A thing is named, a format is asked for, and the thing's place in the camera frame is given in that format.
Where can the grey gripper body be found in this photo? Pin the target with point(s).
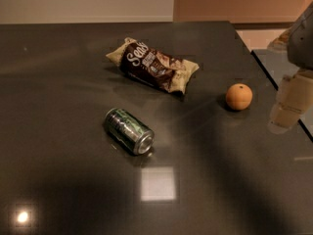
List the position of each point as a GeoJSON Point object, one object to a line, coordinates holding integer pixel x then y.
{"type": "Point", "coordinates": [301, 46]}

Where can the brown chip bag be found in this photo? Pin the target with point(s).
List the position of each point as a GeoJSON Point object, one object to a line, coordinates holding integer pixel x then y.
{"type": "Point", "coordinates": [152, 67]}

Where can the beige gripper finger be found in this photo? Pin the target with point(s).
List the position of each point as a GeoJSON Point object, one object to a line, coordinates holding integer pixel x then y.
{"type": "Point", "coordinates": [294, 98]}

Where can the green soda can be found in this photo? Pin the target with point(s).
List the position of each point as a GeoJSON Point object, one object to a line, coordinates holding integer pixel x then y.
{"type": "Point", "coordinates": [129, 131]}

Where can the orange fruit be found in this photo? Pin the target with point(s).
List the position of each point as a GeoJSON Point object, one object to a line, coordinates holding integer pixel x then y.
{"type": "Point", "coordinates": [238, 97]}

